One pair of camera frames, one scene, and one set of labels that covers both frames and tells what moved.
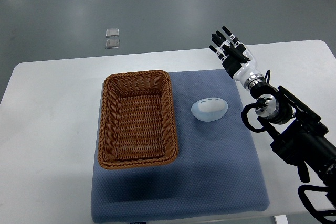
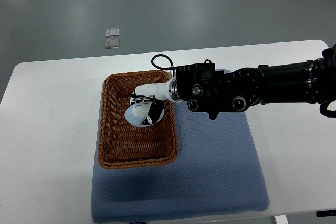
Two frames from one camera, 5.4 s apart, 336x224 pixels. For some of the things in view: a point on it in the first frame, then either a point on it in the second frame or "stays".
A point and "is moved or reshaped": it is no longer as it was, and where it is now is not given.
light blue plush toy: x=209 y=109 is moved or reshaped
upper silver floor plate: x=113 y=32 stays
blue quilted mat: x=217 y=170 stays
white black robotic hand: x=236 y=59 -> x=156 y=94
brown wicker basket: x=137 y=126 stays
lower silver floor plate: x=112 y=43 stays
